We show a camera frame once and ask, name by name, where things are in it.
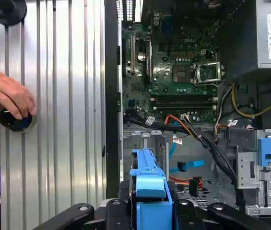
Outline thin metal locking lever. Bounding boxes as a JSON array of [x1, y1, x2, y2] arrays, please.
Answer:
[[194, 80, 226, 87]]

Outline round black tool blue ring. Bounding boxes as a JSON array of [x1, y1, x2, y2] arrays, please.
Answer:
[[0, 107, 36, 133]]

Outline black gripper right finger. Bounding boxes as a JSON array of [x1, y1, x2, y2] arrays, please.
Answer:
[[167, 181, 271, 230]]

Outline person's hand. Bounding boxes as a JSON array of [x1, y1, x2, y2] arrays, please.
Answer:
[[0, 66, 37, 122]]

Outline red yellow black power wire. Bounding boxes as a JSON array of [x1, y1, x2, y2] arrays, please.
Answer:
[[169, 176, 204, 196]]

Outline open black PC case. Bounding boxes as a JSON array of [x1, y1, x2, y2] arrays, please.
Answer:
[[104, 0, 271, 230]]

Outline green motherboard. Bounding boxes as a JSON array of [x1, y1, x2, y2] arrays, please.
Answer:
[[122, 14, 224, 125]]

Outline grey power wire bundle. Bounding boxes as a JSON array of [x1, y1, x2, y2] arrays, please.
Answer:
[[214, 82, 236, 142]]

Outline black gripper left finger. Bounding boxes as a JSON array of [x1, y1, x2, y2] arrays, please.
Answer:
[[32, 180, 137, 230]]

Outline CPU socket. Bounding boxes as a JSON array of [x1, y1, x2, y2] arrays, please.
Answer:
[[173, 64, 195, 84]]

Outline hard disk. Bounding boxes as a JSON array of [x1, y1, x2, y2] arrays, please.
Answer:
[[129, 148, 180, 230]]

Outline blue data wire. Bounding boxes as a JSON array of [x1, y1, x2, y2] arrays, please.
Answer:
[[168, 140, 205, 173]]

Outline metal disk bay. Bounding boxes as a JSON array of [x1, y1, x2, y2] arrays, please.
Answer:
[[123, 130, 170, 183]]

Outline metal drive cage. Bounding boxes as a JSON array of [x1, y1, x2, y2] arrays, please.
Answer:
[[236, 129, 271, 217]]

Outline black round stand foot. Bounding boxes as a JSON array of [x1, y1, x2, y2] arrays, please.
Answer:
[[0, 0, 28, 26]]

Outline metal socket cover frame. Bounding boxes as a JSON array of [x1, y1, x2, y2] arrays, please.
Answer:
[[194, 61, 222, 85]]

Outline orange wire bundle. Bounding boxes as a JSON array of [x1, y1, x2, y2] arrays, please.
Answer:
[[165, 114, 200, 138]]

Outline white expansion slot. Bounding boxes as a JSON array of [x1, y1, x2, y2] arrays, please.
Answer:
[[130, 35, 136, 74]]

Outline black RAM slot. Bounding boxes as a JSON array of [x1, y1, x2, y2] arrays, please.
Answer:
[[150, 103, 217, 107], [150, 99, 217, 104], [150, 95, 217, 100]]

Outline black expansion slot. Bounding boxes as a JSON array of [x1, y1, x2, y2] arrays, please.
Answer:
[[144, 38, 153, 87]]

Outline black cable bundle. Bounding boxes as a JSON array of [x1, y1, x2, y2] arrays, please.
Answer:
[[125, 109, 246, 210]]

